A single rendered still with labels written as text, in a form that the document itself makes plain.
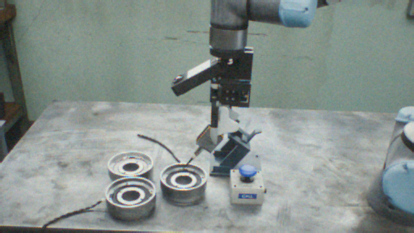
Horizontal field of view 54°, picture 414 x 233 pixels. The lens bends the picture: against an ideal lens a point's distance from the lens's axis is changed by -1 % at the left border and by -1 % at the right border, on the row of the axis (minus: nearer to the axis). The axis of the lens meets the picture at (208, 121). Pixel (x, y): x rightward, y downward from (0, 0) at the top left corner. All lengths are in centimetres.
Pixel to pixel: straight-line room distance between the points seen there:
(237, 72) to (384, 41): 190
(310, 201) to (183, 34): 167
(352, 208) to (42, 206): 67
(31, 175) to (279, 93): 184
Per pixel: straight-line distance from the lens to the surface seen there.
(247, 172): 90
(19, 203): 98
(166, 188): 91
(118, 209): 86
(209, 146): 91
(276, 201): 95
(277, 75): 256
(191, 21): 244
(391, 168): 77
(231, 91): 83
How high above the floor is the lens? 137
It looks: 27 degrees down
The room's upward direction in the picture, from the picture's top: 3 degrees clockwise
